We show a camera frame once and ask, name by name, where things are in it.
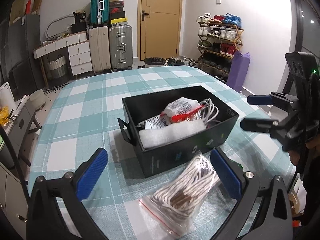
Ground white charging cable bundle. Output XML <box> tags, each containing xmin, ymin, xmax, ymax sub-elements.
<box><xmin>195</xmin><ymin>97</ymin><xmax>222</xmax><ymax>129</ymax></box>

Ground red snack packet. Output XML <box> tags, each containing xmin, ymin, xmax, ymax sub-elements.
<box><xmin>159</xmin><ymin>97</ymin><xmax>203</xmax><ymax>124</ymax></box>

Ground bagged white braided rope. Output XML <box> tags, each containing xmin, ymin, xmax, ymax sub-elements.
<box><xmin>138</xmin><ymin>151</ymin><xmax>223</xmax><ymax>238</ymax></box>

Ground silver medicine sachet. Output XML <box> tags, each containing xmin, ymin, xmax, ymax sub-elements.
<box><xmin>137</xmin><ymin>115</ymin><xmax>171</xmax><ymax>129</ymax></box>

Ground white foam block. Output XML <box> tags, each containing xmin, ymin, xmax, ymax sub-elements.
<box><xmin>139</xmin><ymin>120</ymin><xmax>206</xmax><ymax>148</ymax></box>

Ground green snack packet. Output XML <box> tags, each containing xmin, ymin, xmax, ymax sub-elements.
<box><xmin>237</xmin><ymin>163</ymin><xmax>244</xmax><ymax>170</ymax></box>

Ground person's right hand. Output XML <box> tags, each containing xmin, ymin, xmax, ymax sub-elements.
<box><xmin>289</xmin><ymin>135</ymin><xmax>319</xmax><ymax>174</ymax></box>

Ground purple bag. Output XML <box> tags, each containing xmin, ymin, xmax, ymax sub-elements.
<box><xmin>226</xmin><ymin>51</ymin><xmax>251</xmax><ymax>93</ymax></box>

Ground wooden shoe rack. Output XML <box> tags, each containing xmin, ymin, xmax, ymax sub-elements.
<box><xmin>196</xmin><ymin>12</ymin><xmax>244</xmax><ymax>82</ymax></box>

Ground grey side cabinet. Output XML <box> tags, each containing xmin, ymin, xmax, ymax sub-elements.
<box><xmin>4</xmin><ymin>95</ymin><xmax>42</xmax><ymax>166</ymax></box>

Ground teal plaid tablecloth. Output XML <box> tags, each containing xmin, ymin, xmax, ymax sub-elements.
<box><xmin>28</xmin><ymin>66</ymin><xmax>295</xmax><ymax>239</ymax></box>

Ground yellow plastic bag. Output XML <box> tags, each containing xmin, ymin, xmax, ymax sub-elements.
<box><xmin>0</xmin><ymin>106</ymin><xmax>10</xmax><ymax>126</ymax></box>

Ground black storage box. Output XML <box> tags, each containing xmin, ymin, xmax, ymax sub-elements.
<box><xmin>118</xmin><ymin>86</ymin><xmax>239</xmax><ymax>177</ymax></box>

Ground laundry basket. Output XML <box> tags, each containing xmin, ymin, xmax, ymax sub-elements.
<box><xmin>48</xmin><ymin>55</ymin><xmax>67</xmax><ymax>79</ymax></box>

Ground wooden door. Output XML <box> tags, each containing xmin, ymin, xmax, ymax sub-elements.
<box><xmin>137</xmin><ymin>0</ymin><xmax>182</xmax><ymax>60</ymax></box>

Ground silver suitcase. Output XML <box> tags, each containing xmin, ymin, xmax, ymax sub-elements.
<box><xmin>109</xmin><ymin>25</ymin><xmax>133</xmax><ymax>72</ymax></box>

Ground white drawer desk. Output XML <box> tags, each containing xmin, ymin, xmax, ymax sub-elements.
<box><xmin>33</xmin><ymin>31</ymin><xmax>93</xmax><ymax>88</ymax></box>

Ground stacked shoe boxes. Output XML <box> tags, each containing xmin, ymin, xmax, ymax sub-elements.
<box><xmin>109</xmin><ymin>0</ymin><xmax>127</xmax><ymax>27</ymax></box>

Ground beige suitcase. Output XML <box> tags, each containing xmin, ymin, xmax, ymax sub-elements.
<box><xmin>88</xmin><ymin>26</ymin><xmax>111</xmax><ymax>73</ymax></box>

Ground teal suitcase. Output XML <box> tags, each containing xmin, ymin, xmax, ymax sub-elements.
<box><xmin>90</xmin><ymin>0</ymin><xmax>109</xmax><ymax>25</ymax></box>

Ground black cable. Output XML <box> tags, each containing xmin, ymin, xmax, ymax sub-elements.
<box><xmin>0</xmin><ymin>125</ymin><xmax>30</xmax><ymax>205</ymax></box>

